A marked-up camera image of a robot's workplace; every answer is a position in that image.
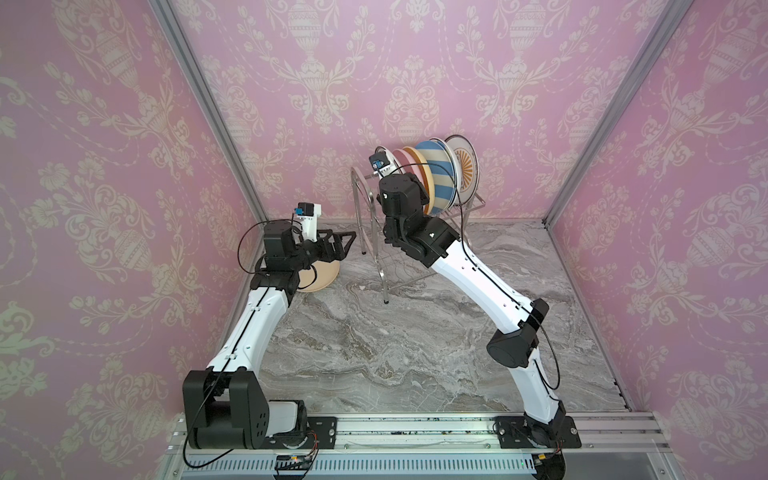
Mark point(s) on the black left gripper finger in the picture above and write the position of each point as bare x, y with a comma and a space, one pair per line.
326, 236
341, 244

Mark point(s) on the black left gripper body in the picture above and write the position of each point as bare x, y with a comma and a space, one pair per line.
317, 252

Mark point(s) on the cream plate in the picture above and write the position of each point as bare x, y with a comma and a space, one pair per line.
319, 276

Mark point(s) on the yellow plate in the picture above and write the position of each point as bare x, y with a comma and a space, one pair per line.
425, 175

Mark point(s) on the blue white striped plate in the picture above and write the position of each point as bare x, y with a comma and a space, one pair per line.
443, 174

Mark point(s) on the pink plate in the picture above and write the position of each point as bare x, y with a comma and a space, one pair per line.
408, 164

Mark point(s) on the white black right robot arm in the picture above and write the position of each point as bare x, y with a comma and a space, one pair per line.
515, 344

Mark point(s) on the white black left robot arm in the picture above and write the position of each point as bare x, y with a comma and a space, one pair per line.
224, 404

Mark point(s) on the chrome two-tier dish rack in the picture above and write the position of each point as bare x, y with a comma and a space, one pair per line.
389, 210

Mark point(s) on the small circuit board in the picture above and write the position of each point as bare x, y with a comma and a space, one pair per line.
294, 462

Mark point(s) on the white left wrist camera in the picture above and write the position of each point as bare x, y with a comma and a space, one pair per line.
308, 215

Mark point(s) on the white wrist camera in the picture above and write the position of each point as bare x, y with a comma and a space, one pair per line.
381, 161
308, 215

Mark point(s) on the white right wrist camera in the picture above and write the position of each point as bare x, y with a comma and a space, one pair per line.
381, 161

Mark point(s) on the left aluminium corner post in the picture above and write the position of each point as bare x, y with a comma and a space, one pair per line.
192, 70

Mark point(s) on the aluminium corner post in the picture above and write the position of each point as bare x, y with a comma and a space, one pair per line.
663, 29
192, 70

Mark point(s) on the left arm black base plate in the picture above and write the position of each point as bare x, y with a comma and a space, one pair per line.
321, 431

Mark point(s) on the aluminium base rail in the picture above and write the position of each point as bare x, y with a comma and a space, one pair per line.
615, 445

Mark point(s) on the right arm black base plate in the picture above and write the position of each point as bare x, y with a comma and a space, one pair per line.
518, 432

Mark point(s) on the right aluminium corner post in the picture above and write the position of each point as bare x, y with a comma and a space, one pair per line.
663, 29

